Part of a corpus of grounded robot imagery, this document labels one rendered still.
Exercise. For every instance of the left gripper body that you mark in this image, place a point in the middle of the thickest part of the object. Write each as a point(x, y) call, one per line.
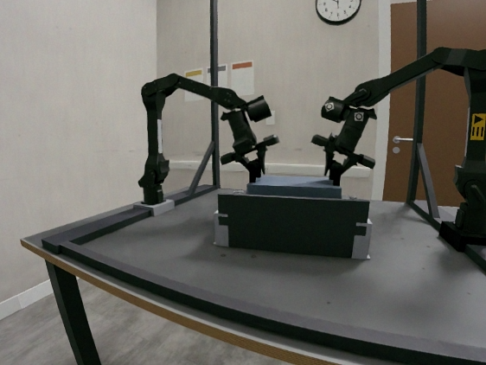
point(348, 138)

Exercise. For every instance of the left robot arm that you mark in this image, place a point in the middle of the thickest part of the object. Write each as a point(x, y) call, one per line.
point(470, 179)

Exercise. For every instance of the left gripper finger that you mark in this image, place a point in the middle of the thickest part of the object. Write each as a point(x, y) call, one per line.
point(347, 164)
point(328, 161)

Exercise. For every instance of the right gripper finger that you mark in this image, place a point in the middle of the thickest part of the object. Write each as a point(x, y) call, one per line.
point(262, 162)
point(244, 161)

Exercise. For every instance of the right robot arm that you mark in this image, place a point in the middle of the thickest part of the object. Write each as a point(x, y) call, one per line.
point(154, 94)

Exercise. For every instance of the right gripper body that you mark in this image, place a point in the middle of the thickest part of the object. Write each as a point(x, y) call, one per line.
point(259, 146)

